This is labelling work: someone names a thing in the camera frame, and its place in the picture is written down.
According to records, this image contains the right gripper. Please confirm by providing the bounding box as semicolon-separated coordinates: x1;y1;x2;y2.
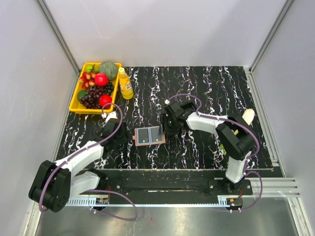
158;114;179;136

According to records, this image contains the black VIP credit card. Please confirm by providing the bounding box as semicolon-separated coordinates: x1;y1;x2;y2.
150;126;164;143

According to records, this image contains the pink leather card holder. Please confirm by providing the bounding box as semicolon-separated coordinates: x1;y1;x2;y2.
133;126;166;147

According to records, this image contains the black card box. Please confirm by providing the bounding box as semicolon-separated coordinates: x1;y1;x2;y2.
180;100;196;114

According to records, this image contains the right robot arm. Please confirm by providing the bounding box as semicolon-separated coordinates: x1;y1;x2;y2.
160;100;256;195

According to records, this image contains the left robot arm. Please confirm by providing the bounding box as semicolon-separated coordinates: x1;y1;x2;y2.
29;118;131;212

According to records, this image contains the red pomegranate lower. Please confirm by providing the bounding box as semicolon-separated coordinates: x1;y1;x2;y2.
98;94;112;109

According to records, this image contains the red pomegranate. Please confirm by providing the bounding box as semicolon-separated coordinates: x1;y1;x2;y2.
94;73;109;87
98;94;112;109

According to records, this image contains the yellow juice bottle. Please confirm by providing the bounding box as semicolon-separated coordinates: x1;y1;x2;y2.
118;67;134;100

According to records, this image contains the dark purple grape bunch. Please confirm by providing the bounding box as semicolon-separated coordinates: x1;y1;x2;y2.
79;85;105;109

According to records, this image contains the small black grape bunch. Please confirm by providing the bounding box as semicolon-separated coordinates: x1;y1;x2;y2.
105;82;115;96

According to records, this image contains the yellow plastic tray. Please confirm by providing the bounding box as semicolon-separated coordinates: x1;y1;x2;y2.
69;62;119;115

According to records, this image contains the red pomegranate upper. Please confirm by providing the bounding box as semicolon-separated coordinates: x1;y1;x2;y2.
94;73;109;87

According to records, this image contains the small red fruit bunch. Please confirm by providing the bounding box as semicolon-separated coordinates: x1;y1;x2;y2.
79;72;96;90

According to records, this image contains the green melon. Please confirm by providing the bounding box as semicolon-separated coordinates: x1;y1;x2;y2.
98;61;119;81

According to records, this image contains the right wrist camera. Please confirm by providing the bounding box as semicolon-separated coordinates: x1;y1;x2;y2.
164;99;171;117

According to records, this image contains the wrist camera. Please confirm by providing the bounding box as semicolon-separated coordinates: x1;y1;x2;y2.
101;111;118;122
164;99;171;117

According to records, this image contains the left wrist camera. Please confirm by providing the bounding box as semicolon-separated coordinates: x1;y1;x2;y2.
101;111;118;122

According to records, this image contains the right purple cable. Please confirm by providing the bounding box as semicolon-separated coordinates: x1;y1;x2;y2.
167;93;264;213

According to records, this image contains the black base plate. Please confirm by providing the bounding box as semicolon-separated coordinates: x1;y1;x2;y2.
101;169;253;205

